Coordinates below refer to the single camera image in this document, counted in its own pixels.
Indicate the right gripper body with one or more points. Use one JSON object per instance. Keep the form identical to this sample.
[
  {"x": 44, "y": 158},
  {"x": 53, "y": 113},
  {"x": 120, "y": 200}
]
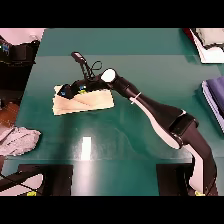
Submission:
[{"x": 81, "y": 88}]

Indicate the cream shirt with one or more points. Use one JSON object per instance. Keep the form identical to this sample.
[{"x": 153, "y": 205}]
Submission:
[{"x": 96, "y": 101}]

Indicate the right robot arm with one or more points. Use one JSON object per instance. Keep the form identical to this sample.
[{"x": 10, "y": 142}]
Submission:
[{"x": 163, "y": 116}]

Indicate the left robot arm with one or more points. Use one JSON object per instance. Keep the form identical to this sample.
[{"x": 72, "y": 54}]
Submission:
[{"x": 36, "y": 178}]

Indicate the grey garment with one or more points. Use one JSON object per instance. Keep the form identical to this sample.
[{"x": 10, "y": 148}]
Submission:
[{"x": 18, "y": 141}]

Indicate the purple garment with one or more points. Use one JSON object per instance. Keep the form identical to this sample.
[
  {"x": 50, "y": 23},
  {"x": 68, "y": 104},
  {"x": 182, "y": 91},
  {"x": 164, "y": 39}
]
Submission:
[{"x": 216, "y": 96}]

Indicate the white garment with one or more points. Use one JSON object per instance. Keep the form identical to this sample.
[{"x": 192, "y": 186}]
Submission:
[{"x": 211, "y": 50}]

